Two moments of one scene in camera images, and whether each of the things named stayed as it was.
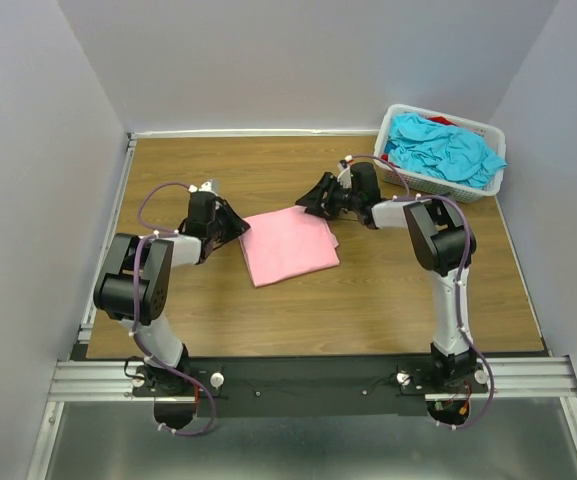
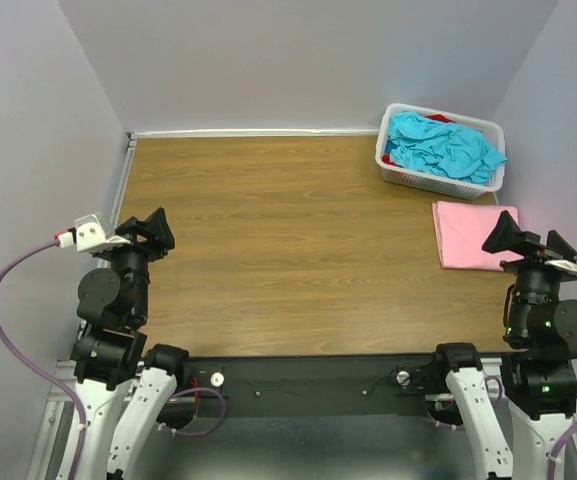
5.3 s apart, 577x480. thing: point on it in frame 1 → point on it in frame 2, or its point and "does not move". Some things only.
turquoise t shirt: (443, 150) does not move
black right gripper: (312, 199) → (508, 233)
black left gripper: (237, 225) → (156, 227)
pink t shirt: (287, 244) → (462, 229)
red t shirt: (440, 119) does not move
